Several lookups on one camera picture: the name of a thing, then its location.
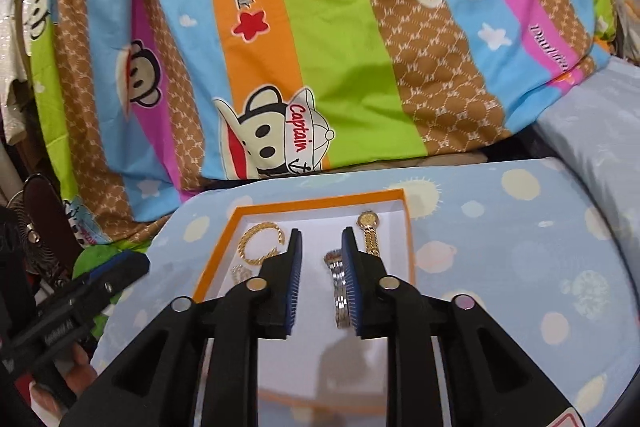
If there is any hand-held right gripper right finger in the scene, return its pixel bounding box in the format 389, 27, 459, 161
341, 226, 588, 427

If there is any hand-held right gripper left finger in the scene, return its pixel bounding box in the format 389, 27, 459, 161
59, 228, 304, 427

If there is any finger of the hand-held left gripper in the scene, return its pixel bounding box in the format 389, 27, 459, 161
65, 250, 152, 308

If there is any silver wristwatch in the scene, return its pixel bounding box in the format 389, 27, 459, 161
324, 249, 351, 329

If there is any orange shallow box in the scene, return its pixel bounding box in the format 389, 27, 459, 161
192, 189, 416, 405

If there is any person's left hand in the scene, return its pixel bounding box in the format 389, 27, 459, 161
27, 342, 98, 415

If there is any gold wristwatch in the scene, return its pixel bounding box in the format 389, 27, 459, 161
356, 210, 383, 258

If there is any black electric fan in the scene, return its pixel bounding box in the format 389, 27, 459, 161
7, 174, 83, 290

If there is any blue dotted bed sheet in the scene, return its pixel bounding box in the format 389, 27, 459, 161
90, 157, 640, 427

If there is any white sparkly garment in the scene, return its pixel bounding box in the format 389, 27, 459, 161
0, 0, 38, 145

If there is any striped monkey print blanket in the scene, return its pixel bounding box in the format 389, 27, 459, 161
27, 0, 618, 333

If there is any light blue quilt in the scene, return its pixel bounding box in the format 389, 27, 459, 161
532, 57, 640, 258

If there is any grey floral cloth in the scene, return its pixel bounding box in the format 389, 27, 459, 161
612, 0, 640, 62

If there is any pearl bracelet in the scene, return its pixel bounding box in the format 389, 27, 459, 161
231, 263, 256, 288

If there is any gold chain bracelet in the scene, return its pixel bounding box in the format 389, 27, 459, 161
240, 224, 286, 265

